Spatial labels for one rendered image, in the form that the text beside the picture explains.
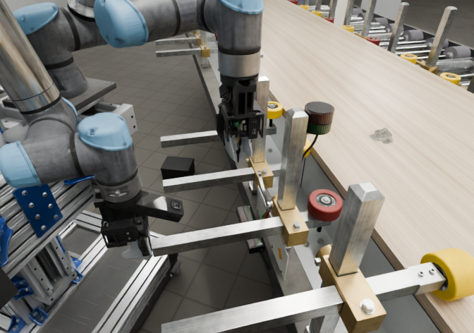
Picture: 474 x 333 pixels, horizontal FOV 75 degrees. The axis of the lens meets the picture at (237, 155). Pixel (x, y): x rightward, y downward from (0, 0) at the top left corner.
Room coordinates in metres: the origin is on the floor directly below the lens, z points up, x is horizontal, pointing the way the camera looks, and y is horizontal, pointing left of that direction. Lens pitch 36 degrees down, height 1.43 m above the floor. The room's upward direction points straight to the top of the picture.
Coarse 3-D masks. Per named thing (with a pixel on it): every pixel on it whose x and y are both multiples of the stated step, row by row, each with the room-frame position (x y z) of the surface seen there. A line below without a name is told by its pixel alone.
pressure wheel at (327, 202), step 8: (312, 192) 0.57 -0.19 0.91; (320, 192) 0.57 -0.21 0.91; (328, 192) 0.57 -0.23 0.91; (312, 200) 0.54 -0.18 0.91; (320, 200) 0.54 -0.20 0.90; (328, 200) 0.53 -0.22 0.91; (336, 200) 0.54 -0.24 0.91; (312, 208) 0.52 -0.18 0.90; (320, 208) 0.51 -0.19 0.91; (328, 208) 0.51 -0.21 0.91; (336, 208) 0.51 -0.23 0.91; (312, 216) 0.52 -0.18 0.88; (320, 216) 0.50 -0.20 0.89; (328, 216) 0.50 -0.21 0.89; (336, 216) 0.51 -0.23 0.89
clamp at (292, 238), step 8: (272, 200) 0.59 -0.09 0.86; (280, 208) 0.55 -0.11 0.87; (296, 208) 0.55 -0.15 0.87; (280, 216) 0.52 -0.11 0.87; (288, 216) 0.52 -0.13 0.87; (296, 216) 0.52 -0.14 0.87; (288, 224) 0.49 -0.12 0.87; (304, 224) 0.49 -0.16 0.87; (288, 232) 0.47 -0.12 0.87; (296, 232) 0.47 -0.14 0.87; (304, 232) 0.48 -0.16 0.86; (288, 240) 0.47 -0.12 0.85; (296, 240) 0.47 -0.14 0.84; (304, 240) 0.48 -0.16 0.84
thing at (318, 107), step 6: (312, 102) 0.59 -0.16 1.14; (318, 102) 0.59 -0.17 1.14; (324, 102) 0.59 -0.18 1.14; (312, 108) 0.57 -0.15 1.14; (318, 108) 0.57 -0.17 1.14; (324, 108) 0.57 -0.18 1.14; (330, 108) 0.57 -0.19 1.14; (306, 132) 0.55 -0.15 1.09; (306, 138) 0.55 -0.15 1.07; (312, 144) 0.57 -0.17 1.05; (306, 150) 0.57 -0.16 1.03
